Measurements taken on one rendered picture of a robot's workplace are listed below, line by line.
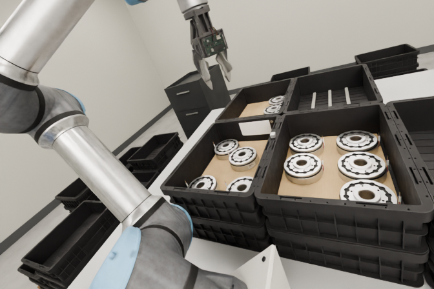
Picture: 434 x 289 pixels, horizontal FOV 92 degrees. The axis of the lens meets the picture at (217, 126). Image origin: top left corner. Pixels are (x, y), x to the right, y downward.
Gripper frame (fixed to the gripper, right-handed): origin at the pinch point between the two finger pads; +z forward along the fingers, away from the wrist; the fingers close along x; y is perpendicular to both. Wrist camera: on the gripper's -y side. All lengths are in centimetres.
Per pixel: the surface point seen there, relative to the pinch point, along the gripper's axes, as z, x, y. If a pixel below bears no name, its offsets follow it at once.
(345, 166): 27.9, 17.4, 26.3
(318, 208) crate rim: 22.2, 0.4, 36.4
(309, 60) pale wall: 84, 224, -239
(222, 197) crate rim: 21.4, -14.7, 21.5
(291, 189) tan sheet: 30.8, 3.5, 21.5
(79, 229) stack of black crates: 64, -99, -63
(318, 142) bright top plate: 27.8, 20.4, 13.4
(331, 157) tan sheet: 30.8, 20.1, 18.6
